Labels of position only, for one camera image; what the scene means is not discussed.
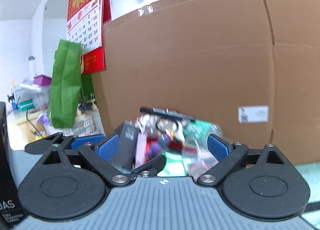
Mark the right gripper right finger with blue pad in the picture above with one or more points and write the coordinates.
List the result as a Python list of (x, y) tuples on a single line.
[(229, 157)]

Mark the white shipping label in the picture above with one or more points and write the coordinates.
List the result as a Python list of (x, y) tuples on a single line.
[(253, 114)]

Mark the green paper bag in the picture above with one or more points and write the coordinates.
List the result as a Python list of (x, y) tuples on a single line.
[(66, 85)]

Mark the white basket organizer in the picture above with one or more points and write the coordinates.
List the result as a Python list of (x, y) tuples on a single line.
[(84, 126)]

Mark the red wall calendar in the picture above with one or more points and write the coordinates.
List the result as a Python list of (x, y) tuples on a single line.
[(85, 26)]

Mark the green box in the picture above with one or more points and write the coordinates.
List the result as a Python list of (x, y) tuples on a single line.
[(174, 166)]

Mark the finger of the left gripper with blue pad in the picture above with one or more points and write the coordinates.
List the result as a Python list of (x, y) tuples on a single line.
[(94, 139)]

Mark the black small box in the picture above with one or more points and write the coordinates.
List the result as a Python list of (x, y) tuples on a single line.
[(125, 156)]

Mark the black permanent marker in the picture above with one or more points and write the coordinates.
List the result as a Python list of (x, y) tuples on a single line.
[(166, 114)]

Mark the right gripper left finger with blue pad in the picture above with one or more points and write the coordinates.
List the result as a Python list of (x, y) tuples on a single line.
[(98, 156)]

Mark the large brown cardboard box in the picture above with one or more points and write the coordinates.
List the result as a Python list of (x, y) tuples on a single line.
[(207, 58)]

